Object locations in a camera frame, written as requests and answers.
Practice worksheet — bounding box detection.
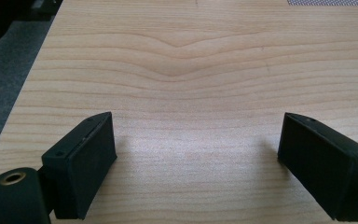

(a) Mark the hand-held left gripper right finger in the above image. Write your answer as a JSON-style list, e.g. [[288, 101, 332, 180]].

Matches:
[[277, 112, 358, 222]]

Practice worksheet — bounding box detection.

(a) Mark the checkered grey mat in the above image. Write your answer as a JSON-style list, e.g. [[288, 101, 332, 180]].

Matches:
[[287, 0, 358, 7]]

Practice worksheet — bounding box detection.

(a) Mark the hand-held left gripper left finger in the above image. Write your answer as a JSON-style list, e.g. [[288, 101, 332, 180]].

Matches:
[[41, 111, 118, 220]]

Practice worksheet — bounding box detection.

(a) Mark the dark metal stand base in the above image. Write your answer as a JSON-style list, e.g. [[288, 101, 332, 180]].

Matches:
[[27, 0, 63, 21]]

